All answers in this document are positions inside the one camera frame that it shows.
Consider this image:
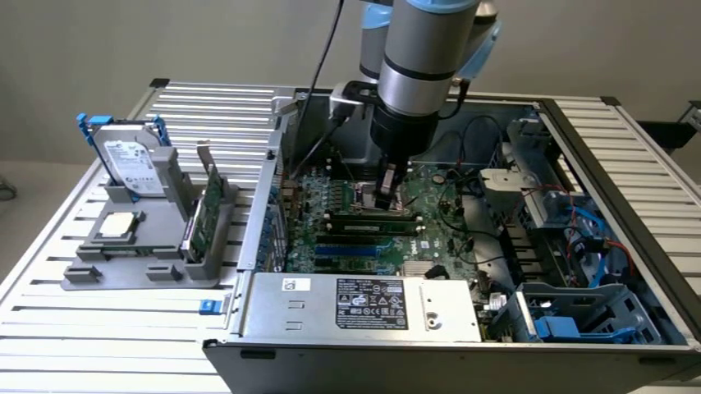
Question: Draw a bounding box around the hard drive in blue bracket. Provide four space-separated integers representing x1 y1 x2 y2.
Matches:
76 112 174 182

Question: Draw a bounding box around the silver power supply unit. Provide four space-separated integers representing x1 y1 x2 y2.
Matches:
238 273 485 344

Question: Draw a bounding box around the silver chipset heat sink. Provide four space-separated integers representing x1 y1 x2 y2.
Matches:
402 259 441 278

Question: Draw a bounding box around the green motherboard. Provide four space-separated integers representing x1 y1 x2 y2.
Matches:
277 155 497 285

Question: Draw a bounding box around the blue wire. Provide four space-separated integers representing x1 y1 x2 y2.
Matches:
568 204 613 289

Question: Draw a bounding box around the CPU socket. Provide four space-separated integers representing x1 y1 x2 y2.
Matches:
350 180 418 215

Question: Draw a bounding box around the installed black RAM stick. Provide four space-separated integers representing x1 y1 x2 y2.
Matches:
326 219 424 238

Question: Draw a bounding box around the red wire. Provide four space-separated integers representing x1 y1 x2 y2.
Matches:
568 236 641 277

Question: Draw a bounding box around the open black PC case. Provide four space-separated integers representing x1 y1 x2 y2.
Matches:
202 85 701 394

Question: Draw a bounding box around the black looped wire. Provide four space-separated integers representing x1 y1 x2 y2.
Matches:
457 116 506 169

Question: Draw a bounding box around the silver metal bracket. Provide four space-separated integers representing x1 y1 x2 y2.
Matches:
478 167 577 229

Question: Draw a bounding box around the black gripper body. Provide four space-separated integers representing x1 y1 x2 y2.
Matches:
369 104 441 166

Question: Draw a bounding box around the silver hard disk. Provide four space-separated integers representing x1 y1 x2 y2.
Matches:
90 124 169 195

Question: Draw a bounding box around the RAM module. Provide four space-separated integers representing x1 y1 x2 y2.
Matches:
326 208 422 223

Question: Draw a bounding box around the long black arm cable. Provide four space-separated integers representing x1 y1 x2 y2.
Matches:
306 0 348 98

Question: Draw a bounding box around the grey parts rack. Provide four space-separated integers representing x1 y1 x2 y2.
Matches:
59 146 243 293

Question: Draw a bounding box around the green graphics card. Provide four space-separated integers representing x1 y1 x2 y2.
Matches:
179 139 233 264

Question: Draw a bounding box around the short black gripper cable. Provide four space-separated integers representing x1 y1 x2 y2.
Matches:
437 76 473 121

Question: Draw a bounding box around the grey disk bay cage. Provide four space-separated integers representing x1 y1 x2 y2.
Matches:
490 280 668 346

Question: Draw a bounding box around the black camera cable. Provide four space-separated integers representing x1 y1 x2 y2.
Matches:
286 117 348 182

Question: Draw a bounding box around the blue disk bay latch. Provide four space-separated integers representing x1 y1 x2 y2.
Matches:
533 314 583 342

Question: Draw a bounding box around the silver CPU chip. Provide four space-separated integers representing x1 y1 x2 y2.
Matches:
98 212 143 238

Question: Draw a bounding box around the blue expansion slot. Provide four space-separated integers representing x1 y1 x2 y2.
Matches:
314 243 381 257

